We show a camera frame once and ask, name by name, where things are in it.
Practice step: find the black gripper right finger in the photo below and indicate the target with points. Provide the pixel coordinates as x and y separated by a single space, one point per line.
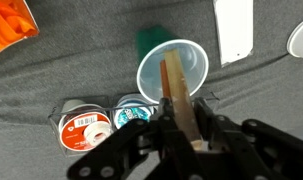
267 150

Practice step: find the white paper cup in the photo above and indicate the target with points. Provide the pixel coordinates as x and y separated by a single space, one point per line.
301 41

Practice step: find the orange snack bag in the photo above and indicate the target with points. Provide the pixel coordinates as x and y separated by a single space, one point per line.
7 26

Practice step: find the grey tablecloth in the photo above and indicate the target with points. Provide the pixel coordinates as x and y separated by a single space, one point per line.
91 60

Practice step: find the red ribbon spool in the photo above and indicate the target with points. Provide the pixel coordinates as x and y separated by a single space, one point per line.
71 133

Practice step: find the white rectangular eraser block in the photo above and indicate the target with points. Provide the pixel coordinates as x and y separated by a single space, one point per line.
234 30

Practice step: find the teal ribbon spool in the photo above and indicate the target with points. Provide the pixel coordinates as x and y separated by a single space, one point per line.
131 115

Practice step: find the orange wooden rectangular block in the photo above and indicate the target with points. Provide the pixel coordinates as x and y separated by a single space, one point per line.
181 93

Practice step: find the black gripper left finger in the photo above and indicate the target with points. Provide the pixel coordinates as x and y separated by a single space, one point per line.
141 150

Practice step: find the green plastic cup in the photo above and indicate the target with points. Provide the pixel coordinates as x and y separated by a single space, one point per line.
151 36

